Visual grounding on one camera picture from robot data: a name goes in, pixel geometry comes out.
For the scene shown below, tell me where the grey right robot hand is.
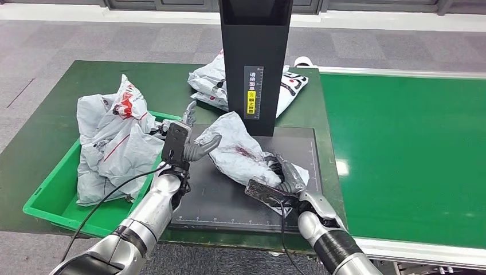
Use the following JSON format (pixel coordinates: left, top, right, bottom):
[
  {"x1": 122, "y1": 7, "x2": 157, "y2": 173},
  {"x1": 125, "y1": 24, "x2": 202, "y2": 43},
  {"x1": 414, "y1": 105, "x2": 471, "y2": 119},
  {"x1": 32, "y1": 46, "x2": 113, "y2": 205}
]
[{"x1": 271, "y1": 154, "x2": 308, "y2": 195}]

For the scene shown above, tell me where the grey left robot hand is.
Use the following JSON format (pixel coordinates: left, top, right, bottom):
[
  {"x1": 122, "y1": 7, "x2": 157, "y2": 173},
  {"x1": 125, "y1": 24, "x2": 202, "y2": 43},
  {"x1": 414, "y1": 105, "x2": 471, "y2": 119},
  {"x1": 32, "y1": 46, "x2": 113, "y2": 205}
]
[{"x1": 181, "y1": 100, "x2": 224, "y2": 163}]

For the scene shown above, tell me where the grey parcel with dull red print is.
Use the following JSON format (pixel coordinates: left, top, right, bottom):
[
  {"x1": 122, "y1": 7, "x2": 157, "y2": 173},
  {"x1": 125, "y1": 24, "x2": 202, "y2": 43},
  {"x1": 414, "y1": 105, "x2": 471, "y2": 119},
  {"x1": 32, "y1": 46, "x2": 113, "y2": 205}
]
[{"x1": 193, "y1": 111, "x2": 310, "y2": 218}]

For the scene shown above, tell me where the white parcel with bright red print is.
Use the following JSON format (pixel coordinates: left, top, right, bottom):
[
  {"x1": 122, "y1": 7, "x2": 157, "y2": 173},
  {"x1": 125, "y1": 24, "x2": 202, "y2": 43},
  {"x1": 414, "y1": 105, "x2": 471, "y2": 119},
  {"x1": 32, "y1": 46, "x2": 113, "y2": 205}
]
[{"x1": 81, "y1": 74, "x2": 166, "y2": 191}]

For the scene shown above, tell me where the grey parcel with smeared red print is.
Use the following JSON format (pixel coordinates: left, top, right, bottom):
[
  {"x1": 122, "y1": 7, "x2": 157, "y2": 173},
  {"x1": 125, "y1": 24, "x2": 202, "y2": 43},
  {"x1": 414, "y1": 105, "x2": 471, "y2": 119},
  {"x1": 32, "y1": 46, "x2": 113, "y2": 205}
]
[{"x1": 76, "y1": 94, "x2": 134, "y2": 207}]

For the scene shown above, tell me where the white parcel with red dot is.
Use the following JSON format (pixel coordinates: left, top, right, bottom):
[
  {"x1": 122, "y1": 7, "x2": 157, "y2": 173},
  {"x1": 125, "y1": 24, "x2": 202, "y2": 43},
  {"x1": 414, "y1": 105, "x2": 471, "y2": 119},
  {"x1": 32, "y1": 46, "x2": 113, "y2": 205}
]
[{"x1": 191, "y1": 91, "x2": 230, "y2": 113}]

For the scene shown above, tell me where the black inbound scanner machine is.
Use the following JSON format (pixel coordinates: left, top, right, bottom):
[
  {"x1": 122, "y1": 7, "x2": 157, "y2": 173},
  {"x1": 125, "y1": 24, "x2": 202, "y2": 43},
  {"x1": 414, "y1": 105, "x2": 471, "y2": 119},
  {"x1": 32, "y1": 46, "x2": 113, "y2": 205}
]
[{"x1": 171, "y1": 0, "x2": 323, "y2": 234}]

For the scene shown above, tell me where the white parcel with black print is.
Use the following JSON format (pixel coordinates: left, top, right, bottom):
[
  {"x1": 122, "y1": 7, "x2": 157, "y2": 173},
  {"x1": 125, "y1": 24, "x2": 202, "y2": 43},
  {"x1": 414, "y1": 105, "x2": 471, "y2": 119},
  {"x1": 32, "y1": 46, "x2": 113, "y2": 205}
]
[{"x1": 187, "y1": 49, "x2": 309, "y2": 119}]

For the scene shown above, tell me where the green conveyor belt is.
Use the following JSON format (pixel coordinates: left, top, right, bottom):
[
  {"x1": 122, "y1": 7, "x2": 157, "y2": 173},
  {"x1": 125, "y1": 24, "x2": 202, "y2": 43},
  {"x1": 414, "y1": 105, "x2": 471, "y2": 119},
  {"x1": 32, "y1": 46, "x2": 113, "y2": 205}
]
[{"x1": 320, "y1": 73, "x2": 486, "y2": 249}]

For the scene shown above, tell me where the white conveyor roller end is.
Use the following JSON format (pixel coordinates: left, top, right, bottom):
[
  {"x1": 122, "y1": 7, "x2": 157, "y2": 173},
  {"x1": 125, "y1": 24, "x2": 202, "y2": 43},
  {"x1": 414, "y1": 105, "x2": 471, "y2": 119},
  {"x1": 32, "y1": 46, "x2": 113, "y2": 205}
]
[{"x1": 294, "y1": 56, "x2": 318, "y2": 69}]

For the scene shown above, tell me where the black and yellow label sticker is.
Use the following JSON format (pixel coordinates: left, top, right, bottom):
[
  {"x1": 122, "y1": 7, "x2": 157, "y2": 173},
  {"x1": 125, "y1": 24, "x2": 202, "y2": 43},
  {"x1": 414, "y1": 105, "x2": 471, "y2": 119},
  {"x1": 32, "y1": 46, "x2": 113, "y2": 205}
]
[{"x1": 244, "y1": 66, "x2": 264, "y2": 121}]

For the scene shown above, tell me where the dark green table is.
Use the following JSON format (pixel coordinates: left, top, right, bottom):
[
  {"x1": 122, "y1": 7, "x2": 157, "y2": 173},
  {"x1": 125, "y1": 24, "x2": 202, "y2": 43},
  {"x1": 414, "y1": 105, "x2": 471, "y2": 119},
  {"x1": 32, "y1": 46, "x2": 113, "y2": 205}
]
[{"x1": 0, "y1": 60, "x2": 350, "y2": 255}]

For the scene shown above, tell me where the green plastic crate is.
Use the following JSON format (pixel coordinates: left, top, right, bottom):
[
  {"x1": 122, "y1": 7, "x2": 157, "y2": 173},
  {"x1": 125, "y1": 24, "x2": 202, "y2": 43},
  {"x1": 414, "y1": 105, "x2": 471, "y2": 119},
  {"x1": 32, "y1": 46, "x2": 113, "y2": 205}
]
[{"x1": 22, "y1": 111, "x2": 182, "y2": 238}]

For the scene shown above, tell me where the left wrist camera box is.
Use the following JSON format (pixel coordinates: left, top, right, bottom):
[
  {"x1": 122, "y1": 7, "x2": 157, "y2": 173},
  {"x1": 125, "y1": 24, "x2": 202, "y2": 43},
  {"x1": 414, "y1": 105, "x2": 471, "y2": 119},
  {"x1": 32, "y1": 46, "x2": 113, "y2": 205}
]
[{"x1": 160, "y1": 121, "x2": 193, "y2": 170}]

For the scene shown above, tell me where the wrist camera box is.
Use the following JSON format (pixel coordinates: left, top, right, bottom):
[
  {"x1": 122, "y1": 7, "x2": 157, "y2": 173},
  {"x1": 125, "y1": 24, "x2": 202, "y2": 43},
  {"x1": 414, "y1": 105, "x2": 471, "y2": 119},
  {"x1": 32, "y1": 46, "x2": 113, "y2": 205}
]
[
  {"x1": 245, "y1": 179, "x2": 301, "y2": 210},
  {"x1": 160, "y1": 121, "x2": 193, "y2": 170}
]

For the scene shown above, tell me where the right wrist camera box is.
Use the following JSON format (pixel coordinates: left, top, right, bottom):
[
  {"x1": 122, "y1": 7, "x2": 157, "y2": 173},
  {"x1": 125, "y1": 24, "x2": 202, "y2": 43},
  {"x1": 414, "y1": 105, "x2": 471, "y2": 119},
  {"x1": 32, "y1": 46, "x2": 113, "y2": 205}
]
[{"x1": 245, "y1": 179, "x2": 301, "y2": 210}]

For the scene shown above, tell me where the black right camera cable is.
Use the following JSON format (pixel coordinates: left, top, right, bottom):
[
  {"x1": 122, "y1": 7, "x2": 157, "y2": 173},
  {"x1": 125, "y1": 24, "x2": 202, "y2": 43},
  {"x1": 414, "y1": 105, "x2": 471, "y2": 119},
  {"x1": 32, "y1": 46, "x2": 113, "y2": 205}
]
[{"x1": 270, "y1": 197, "x2": 307, "y2": 275}]

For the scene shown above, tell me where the silver conveyor frame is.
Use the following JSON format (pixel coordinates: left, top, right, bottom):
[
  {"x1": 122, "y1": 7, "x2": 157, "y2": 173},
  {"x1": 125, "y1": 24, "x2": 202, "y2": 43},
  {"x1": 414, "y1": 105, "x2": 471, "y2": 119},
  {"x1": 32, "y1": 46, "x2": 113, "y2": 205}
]
[{"x1": 319, "y1": 66, "x2": 486, "y2": 275}]

